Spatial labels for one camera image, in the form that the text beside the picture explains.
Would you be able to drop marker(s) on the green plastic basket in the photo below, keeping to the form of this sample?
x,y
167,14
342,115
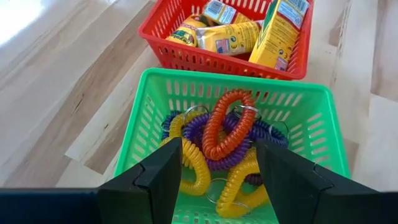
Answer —
x,y
140,133

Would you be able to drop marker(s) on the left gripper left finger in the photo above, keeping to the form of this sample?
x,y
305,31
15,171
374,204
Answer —
x,y
155,186

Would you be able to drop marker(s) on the red spiral wrist coil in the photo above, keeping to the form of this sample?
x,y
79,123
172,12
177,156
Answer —
x,y
214,137

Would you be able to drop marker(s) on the yellow crayon box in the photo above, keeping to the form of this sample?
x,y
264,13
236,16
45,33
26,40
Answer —
x,y
230,39
186,32
222,12
276,37

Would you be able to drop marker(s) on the red plastic basket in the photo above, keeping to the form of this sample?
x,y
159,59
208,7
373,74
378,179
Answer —
x,y
155,37

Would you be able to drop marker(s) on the orange-yellow spiral wrist coil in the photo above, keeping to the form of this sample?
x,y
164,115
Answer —
x,y
222,135
230,186
199,168
258,197

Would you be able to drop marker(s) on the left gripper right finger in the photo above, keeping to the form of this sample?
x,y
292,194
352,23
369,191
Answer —
x,y
289,186

